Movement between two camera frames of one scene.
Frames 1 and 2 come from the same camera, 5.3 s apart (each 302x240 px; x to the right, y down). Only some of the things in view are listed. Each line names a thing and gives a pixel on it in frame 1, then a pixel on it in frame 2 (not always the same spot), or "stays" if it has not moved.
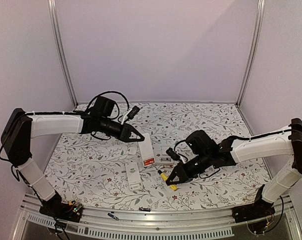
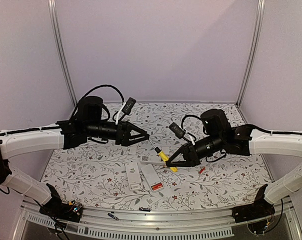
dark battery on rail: [145, 209] stays
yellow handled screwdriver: [164, 177] to [163, 157]
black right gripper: [182, 173] to [193, 161]
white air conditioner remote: [134, 176] stays
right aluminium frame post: [254, 52] stays
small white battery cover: [163, 149] stays
